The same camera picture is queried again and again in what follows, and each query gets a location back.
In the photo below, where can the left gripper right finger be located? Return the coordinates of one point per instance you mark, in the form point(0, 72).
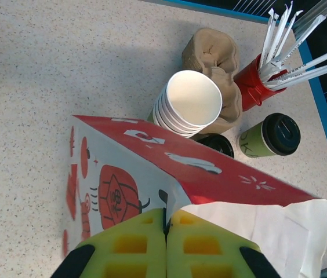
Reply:
point(210, 252)

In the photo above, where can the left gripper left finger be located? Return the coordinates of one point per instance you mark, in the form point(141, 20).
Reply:
point(128, 252)

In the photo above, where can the red white paper bag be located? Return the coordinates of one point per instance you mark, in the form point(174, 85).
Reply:
point(210, 173)

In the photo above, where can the single green paper cup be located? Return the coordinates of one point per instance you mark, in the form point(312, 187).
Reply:
point(250, 142)

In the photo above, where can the black cup lid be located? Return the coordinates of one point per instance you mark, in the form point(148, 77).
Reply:
point(282, 133)
point(218, 144)

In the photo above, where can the stack of green paper cups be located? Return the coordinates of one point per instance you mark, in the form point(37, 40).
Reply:
point(192, 98)

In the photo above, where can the red metal straw bucket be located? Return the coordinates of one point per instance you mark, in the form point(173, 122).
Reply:
point(250, 84)

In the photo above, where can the white paper-wrapped straw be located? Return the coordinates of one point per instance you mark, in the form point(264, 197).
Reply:
point(311, 73)
point(282, 26)
point(276, 70)
point(320, 58)
point(294, 26)
point(307, 34)
point(269, 32)

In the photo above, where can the stack of brown cup carriers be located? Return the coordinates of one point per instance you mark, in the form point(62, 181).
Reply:
point(212, 52)

